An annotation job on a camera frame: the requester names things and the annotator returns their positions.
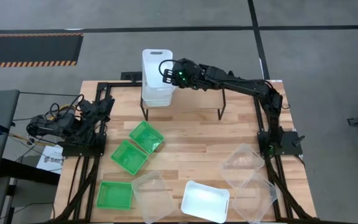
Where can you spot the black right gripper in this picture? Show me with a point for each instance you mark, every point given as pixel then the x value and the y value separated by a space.
pixel 186 74

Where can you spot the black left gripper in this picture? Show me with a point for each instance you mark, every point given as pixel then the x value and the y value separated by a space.
pixel 93 110

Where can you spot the white plastic basket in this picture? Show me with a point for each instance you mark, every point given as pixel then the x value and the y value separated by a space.
pixel 204 200
pixel 154 71
pixel 155 102

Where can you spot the green mesh plastic basket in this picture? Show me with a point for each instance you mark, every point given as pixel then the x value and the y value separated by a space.
pixel 129 157
pixel 146 137
pixel 114 195

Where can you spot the clear plastic basket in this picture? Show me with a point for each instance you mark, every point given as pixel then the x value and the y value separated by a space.
pixel 152 196
pixel 253 199
pixel 241 165

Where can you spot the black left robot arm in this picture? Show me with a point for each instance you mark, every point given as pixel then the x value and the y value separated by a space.
pixel 51 124

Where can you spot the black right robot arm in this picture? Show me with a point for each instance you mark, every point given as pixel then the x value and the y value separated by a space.
pixel 247 87

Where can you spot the wooden shelf with black legs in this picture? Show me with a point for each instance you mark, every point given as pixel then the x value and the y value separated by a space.
pixel 197 101

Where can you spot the black power strip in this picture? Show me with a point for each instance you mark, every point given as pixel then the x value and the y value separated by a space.
pixel 130 76

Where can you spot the white printed paper sheet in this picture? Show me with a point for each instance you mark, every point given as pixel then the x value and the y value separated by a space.
pixel 50 160

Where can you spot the black mat with hazard stripes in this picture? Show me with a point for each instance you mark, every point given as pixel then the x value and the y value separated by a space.
pixel 26 48

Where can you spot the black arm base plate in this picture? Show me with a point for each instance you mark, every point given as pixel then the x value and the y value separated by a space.
pixel 291 146
pixel 73 151

